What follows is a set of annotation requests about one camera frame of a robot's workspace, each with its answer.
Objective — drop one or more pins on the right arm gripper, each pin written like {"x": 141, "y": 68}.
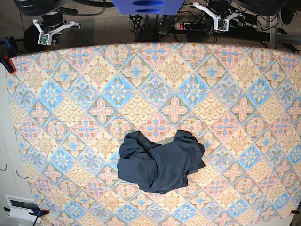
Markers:
{"x": 54, "y": 25}

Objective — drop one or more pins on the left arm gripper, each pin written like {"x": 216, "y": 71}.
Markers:
{"x": 211, "y": 11}

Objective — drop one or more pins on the dark blue t-shirt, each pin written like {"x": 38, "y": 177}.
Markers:
{"x": 158, "y": 168}

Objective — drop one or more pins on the black round stool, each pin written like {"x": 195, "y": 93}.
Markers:
{"x": 30, "y": 40}

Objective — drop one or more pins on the white power strip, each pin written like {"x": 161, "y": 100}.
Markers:
{"x": 185, "y": 26}

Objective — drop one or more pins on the patterned tablecloth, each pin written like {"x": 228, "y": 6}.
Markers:
{"x": 72, "y": 108}

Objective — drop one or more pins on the white floor vent box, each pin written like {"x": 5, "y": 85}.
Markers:
{"x": 22, "y": 203}

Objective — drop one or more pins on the blue clamp lower left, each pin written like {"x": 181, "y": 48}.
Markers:
{"x": 35, "y": 213}

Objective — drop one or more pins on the orange clamp lower right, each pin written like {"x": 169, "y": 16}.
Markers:
{"x": 295, "y": 212}

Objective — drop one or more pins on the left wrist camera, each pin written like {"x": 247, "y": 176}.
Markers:
{"x": 223, "y": 25}

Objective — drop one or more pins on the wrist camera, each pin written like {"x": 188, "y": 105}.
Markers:
{"x": 44, "y": 39}
{"x": 223, "y": 25}

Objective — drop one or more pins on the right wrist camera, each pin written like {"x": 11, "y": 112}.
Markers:
{"x": 44, "y": 39}

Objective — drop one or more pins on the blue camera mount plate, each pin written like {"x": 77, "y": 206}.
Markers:
{"x": 145, "y": 7}

